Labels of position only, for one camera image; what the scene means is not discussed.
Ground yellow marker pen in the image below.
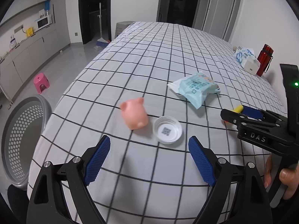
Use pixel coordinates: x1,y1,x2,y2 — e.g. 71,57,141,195
221,105,244,124

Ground light blue wipes packet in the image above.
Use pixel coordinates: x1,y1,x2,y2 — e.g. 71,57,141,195
167,72,221,109

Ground clear plastic lid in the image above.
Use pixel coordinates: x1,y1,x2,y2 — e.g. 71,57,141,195
152,116,183,145

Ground pink rubber pig toy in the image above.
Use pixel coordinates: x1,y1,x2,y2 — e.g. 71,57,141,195
120,97,149,130

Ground person's right hand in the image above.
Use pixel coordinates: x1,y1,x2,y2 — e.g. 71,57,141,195
263,155,299,200

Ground white blue tissue pack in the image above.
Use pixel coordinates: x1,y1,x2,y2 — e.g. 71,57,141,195
235,46,261,75

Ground red thermos bottle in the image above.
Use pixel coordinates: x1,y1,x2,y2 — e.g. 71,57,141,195
256,44,274,76

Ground grey perforated laundry basket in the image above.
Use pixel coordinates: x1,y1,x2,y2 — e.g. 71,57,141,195
1,95,52,190

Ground white black checked tablecloth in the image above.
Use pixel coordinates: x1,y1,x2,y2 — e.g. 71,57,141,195
27,22,286,223

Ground small pink plastic stool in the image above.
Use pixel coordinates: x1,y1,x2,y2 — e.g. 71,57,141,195
33,73,50,94

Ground grey cabinet counter unit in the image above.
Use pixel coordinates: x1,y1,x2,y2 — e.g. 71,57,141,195
1,0,70,102

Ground stacked grey plastic stools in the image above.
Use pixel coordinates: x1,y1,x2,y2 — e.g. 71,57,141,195
114,21,135,38

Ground blue broom with dustpan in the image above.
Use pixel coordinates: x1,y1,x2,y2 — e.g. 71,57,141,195
94,3,110,51

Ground clear bottle on counter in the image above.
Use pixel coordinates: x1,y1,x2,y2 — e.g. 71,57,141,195
9,35,17,50

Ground yellow box on counter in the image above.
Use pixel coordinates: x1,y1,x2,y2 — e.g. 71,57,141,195
25,27,34,38

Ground white microwave oven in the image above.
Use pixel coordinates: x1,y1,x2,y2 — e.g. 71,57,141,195
34,14,52,31

